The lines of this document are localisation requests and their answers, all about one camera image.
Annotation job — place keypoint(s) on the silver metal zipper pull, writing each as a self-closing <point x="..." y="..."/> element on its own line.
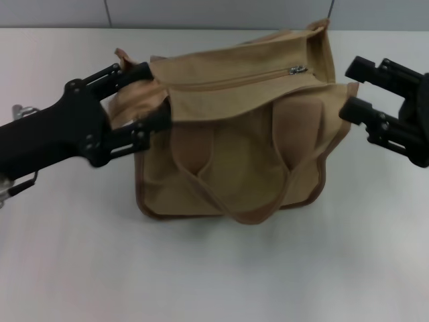
<point x="297" y="70"/>

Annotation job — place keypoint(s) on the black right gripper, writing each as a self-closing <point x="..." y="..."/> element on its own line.
<point x="421" y="127"/>

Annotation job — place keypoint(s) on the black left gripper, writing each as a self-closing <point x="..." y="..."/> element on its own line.
<point x="53" y="134"/>

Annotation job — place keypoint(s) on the khaki canvas food bag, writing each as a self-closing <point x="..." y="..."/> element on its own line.
<point x="241" y="157"/>

